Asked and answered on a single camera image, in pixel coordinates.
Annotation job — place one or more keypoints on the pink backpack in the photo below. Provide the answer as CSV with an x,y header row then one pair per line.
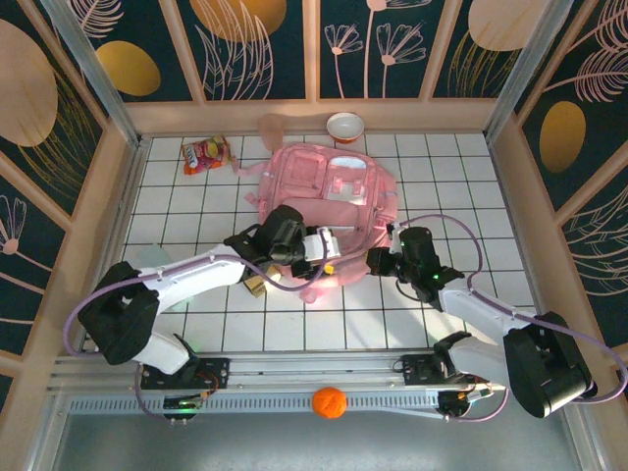
x,y
304,196

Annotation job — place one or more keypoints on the tan wooden block toy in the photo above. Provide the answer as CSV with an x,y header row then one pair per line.
x,y
257,287

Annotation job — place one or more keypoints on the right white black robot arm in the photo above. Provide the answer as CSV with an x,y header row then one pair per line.
x,y
471,304

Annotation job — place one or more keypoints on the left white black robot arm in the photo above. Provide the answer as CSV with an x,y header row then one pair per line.
x,y
196,275

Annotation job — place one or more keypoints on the pink plastic cup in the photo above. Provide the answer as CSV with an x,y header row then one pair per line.
x,y
271,128

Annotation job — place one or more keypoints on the orange snack bag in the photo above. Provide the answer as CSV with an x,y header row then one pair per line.
x,y
206,154

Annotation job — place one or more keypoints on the white orange bowl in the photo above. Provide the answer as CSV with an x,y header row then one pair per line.
x,y
345,126

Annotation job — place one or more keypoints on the orange ball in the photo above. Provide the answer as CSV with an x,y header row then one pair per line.
x,y
329,403

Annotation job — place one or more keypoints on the right small control board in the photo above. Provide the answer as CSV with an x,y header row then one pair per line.
x,y
456,402

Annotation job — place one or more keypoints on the small control board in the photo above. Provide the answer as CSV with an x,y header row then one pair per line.
x,y
179,404
456,402

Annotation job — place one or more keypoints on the left small control board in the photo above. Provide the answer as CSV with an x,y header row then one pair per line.
x,y
179,404

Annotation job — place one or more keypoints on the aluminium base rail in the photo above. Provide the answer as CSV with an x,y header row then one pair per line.
x,y
314,368

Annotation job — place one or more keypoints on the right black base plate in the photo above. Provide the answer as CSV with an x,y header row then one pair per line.
x,y
417,370

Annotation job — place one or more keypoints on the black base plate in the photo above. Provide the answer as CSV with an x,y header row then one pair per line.
x,y
216,373
417,370

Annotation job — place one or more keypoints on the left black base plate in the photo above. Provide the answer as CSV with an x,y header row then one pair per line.
x,y
216,373

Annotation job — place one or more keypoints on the aluminium corner post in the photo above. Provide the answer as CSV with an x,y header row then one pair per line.
x,y
529,64
104,93

